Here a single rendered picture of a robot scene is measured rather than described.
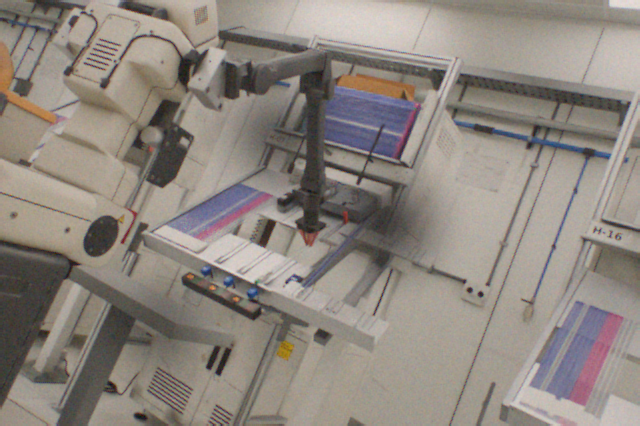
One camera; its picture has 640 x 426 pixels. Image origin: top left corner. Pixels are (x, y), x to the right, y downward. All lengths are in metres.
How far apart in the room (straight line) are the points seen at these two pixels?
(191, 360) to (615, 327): 1.56
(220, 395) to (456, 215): 2.08
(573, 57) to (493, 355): 1.93
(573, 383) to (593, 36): 2.85
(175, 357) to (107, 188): 1.27
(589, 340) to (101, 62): 1.51
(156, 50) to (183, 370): 1.49
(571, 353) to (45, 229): 1.40
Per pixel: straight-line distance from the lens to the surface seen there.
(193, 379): 2.51
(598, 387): 1.79
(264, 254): 2.18
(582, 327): 1.95
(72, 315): 2.82
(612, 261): 2.35
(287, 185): 2.62
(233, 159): 4.86
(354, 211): 2.31
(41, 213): 1.12
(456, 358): 3.74
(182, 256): 2.24
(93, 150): 1.48
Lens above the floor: 0.84
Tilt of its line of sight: 6 degrees up
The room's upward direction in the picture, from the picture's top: 23 degrees clockwise
